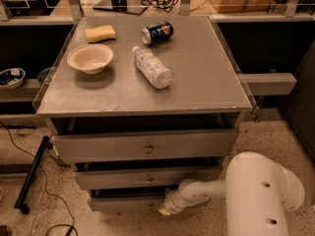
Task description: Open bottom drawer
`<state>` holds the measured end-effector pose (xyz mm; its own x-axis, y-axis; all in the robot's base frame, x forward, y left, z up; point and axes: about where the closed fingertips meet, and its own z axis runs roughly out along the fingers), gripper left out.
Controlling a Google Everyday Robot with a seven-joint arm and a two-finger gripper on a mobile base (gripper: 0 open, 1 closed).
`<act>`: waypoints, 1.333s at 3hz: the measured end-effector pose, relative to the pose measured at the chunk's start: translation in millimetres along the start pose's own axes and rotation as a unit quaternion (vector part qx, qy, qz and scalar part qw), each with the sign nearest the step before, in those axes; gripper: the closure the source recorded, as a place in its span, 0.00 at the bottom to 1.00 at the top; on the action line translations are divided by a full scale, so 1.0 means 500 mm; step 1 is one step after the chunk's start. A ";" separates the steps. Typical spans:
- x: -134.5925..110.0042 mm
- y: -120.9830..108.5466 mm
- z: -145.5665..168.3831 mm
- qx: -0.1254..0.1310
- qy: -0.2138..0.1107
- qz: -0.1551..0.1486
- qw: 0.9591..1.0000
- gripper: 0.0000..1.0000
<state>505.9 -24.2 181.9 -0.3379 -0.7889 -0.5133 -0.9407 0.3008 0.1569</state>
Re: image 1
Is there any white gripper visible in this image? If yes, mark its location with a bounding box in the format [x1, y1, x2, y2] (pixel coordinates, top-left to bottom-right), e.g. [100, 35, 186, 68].
[157, 188, 210, 216]

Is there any grey bottom drawer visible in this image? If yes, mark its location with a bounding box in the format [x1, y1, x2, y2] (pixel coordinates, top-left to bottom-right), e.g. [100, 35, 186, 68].
[88, 185, 176, 212]

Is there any grey drawer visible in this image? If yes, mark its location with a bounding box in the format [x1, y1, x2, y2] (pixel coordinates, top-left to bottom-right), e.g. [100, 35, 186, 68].
[88, 185, 176, 212]
[52, 129, 238, 162]
[75, 166, 221, 190]

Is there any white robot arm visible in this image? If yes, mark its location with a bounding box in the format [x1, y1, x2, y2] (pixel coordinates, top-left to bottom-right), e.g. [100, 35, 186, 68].
[158, 152, 305, 236]

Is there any grey middle drawer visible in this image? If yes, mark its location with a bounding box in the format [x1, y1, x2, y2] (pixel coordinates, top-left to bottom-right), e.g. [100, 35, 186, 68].
[75, 166, 221, 190]

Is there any grey top drawer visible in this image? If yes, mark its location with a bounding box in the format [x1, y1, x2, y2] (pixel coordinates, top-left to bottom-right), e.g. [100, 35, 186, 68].
[52, 129, 238, 162]

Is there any grey drawer cabinet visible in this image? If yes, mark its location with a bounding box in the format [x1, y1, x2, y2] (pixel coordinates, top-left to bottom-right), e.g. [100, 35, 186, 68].
[35, 15, 253, 213]

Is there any clear plastic water bottle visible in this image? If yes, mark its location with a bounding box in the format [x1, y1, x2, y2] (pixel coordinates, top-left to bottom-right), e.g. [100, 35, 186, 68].
[133, 46, 171, 89]

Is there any black bar on floor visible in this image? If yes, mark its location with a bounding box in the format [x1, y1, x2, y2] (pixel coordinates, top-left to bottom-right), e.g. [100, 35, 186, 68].
[14, 136, 49, 214]

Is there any grey metal beam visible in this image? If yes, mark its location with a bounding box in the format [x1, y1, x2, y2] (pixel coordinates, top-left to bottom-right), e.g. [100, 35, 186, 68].
[238, 73, 297, 95]

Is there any beige paper bowl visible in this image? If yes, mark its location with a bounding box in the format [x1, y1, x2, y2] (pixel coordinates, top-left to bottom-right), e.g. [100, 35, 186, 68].
[67, 44, 113, 75]

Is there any blue pepsi can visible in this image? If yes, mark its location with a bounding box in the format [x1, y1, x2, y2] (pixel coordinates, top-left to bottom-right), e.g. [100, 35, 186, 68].
[142, 22, 174, 46]

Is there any yellow sponge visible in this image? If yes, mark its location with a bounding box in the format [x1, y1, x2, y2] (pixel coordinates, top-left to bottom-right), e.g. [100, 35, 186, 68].
[85, 26, 116, 43]

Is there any white bowl with items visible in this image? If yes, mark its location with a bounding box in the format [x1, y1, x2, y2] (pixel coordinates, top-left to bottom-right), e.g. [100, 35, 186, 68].
[0, 68, 26, 89]

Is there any black monitor stand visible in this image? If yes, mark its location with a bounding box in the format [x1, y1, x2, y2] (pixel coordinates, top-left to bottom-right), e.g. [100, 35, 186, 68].
[93, 0, 149, 15]

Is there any black floor cable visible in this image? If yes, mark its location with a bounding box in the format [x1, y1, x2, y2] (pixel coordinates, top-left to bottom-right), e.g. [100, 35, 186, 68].
[0, 120, 79, 236]

